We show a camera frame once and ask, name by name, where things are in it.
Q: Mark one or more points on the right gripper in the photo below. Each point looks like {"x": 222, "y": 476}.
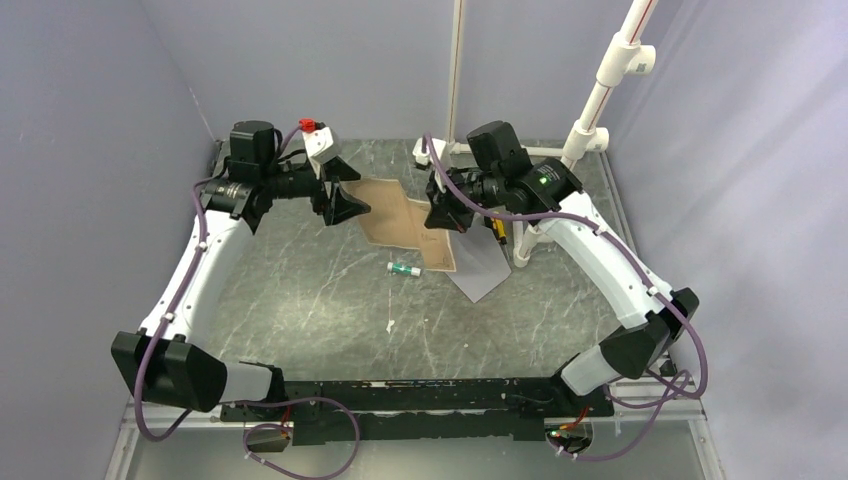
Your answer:
{"x": 443, "y": 212}

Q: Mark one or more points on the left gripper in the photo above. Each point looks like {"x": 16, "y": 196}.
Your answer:
{"x": 342, "y": 206}

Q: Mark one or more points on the tan lined letter paper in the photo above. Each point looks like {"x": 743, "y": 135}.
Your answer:
{"x": 395, "y": 220}

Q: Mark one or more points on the grey envelope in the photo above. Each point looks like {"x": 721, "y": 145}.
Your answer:
{"x": 480, "y": 264}

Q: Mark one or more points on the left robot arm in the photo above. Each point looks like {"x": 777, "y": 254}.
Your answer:
{"x": 163, "y": 362}

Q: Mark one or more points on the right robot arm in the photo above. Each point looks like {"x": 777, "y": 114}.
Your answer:
{"x": 505, "y": 184}

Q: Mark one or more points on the yellow black screwdriver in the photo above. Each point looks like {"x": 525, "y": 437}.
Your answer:
{"x": 498, "y": 228}

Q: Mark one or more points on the green glue stick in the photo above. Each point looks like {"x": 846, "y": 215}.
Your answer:
{"x": 402, "y": 269}

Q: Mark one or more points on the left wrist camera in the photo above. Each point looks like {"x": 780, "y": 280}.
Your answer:
{"x": 320, "y": 143}

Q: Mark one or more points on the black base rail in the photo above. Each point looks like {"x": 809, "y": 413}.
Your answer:
{"x": 521, "y": 408}

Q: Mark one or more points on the white PVC pipe frame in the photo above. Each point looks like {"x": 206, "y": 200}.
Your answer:
{"x": 625, "y": 56}

